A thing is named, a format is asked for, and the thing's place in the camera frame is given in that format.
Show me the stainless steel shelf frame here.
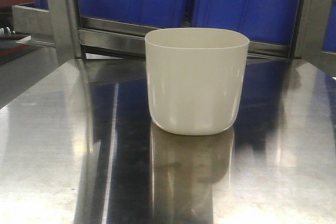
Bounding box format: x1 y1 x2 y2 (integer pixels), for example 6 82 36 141
12 0 335 67

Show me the blue crate behind right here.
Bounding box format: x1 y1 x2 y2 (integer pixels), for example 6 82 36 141
191 0 299 45

